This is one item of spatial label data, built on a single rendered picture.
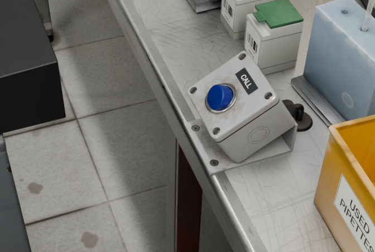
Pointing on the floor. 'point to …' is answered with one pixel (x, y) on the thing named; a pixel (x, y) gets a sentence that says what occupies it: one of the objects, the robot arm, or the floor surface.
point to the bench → (184, 81)
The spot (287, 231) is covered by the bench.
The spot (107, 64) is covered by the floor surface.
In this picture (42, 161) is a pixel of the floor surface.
